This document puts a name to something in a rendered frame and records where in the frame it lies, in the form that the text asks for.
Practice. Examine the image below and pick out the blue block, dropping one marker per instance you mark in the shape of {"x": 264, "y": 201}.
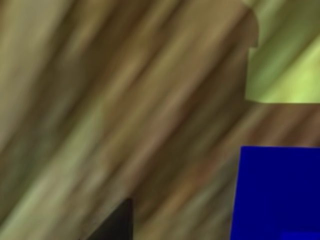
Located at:
{"x": 275, "y": 195}

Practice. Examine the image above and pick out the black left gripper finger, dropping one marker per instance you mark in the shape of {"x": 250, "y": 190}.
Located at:
{"x": 117, "y": 222}

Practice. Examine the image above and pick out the green block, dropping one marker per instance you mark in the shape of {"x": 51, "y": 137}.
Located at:
{"x": 282, "y": 72}

